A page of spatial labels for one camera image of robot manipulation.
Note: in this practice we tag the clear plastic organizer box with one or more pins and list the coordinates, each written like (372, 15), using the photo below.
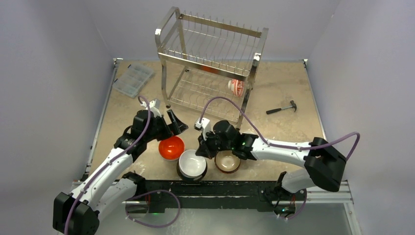
(132, 81)

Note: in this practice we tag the stainless steel dish rack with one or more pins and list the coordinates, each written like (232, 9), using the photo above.
(200, 55)

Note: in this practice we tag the orange floral patterned bowl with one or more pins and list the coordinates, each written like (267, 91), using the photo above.
(236, 87)

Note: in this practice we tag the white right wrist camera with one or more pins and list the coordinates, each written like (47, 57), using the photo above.
(203, 124)

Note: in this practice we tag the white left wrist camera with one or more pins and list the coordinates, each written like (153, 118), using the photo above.
(153, 106)

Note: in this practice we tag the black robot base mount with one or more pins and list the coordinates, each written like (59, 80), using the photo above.
(263, 196)

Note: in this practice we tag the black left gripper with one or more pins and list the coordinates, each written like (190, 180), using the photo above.
(175, 128)

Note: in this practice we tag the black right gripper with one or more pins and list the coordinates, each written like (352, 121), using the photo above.
(207, 145)

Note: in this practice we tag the black handled claw hammer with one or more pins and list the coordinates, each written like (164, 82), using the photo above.
(292, 105)

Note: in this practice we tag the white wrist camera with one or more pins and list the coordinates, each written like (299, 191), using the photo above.
(203, 124)
(153, 106)

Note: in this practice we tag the red orange bowl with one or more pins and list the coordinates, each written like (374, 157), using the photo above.
(172, 148)

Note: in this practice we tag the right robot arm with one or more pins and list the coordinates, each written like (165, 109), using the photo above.
(321, 165)

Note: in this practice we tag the brown bowl tan inside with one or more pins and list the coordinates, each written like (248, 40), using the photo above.
(227, 162)

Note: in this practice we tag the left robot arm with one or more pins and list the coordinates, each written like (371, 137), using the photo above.
(81, 211)

